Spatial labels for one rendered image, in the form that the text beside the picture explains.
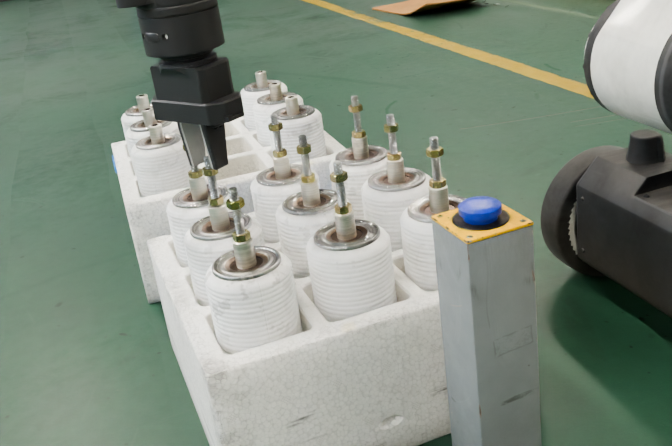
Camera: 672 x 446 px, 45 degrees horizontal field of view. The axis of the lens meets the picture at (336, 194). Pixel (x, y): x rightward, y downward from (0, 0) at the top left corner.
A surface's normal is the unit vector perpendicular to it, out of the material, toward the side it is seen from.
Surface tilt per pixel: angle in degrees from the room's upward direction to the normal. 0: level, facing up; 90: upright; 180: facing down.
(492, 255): 90
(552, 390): 0
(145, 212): 90
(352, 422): 90
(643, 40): 56
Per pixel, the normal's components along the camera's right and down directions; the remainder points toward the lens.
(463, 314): -0.92, 0.25
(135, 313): -0.13, -0.92
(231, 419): 0.36, 0.30
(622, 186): -0.76, -0.48
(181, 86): -0.59, 0.37
